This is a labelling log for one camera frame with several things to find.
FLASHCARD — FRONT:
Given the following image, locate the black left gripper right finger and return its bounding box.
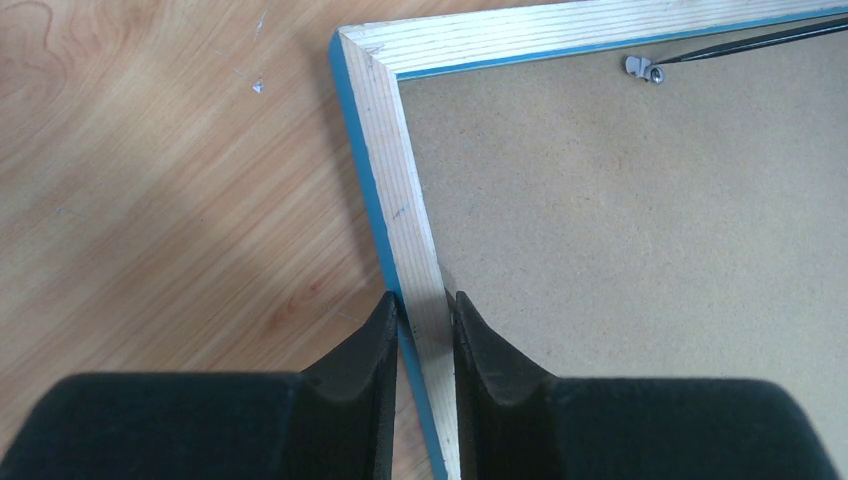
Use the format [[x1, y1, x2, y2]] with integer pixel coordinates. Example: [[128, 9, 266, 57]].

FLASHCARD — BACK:
[[451, 292, 838, 479]]

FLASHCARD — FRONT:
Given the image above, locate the red black screwdriver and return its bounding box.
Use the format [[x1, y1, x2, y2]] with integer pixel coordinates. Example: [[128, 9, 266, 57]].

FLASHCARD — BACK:
[[657, 17, 847, 65]]

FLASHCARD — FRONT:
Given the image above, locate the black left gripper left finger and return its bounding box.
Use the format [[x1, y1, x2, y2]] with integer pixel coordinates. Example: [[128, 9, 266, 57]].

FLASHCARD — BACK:
[[1, 293, 399, 479]]

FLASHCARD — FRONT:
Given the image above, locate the wooden photo frame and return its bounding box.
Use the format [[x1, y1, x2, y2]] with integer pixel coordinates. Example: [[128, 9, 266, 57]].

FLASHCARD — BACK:
[[329, 1, 847, 479]]

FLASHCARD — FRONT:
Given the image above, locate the metal frame retaining clip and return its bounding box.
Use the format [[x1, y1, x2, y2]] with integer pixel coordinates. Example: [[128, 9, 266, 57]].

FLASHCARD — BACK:
[[624, 56, 665, 85]]

